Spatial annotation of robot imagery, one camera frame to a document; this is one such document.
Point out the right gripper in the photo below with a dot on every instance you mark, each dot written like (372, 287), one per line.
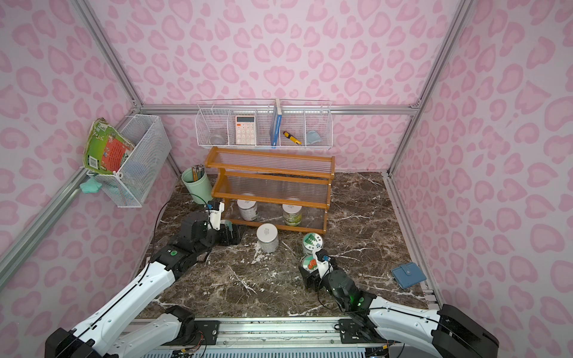
(309, 275)

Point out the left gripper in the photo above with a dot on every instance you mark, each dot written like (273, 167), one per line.
(227, 234)

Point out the tomato lid seed jar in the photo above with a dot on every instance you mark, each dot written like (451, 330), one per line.
(309, 264)

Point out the tall white-lid seed jar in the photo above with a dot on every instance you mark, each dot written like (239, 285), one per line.
(267, 235)

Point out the green leaf lid seed jar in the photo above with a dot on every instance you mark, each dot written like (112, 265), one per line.
(312, 242)

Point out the green label jar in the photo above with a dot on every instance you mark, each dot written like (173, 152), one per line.
(292, 214)

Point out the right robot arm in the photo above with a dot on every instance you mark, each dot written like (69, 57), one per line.
(447, 332)

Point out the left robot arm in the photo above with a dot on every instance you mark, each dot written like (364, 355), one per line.
(102, 334)

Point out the white-lid jar bottom left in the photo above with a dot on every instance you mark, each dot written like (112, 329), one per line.
(248, 210)

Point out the wooden three-tier shelf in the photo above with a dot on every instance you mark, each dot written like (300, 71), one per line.
(273, 179)

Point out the mint green pencil cup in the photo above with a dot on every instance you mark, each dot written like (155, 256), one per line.
(200, 190)

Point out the coloured pencils bundle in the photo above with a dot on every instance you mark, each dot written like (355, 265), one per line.
(197, 172)

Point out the blue wallet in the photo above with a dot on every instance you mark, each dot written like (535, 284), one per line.
(408, 275)

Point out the clear tape roll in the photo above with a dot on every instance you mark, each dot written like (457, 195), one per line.
(218, 140)

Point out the white mesh side basket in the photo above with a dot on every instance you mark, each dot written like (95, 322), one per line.
(130, 185)

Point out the pink white calculator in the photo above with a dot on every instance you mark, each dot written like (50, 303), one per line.
(245, 132)

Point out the yellow black utility knife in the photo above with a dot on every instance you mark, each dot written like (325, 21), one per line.
(290, 137)

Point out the blue book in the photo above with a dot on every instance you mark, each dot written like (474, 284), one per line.
(275, 127)

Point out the grey blue cloth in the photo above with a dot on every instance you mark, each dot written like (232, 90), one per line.
(313, 138)

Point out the mint star-shaped hook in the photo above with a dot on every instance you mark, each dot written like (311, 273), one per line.
(91, 186)

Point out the green red children's book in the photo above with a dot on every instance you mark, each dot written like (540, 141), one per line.
(106, 149)

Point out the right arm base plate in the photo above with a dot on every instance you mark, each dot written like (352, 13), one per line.
(351, 332)

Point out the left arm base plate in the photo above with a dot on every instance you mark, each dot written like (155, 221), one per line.
(194, 332)

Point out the white wire wall basket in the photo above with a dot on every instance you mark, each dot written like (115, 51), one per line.
(299, 117)

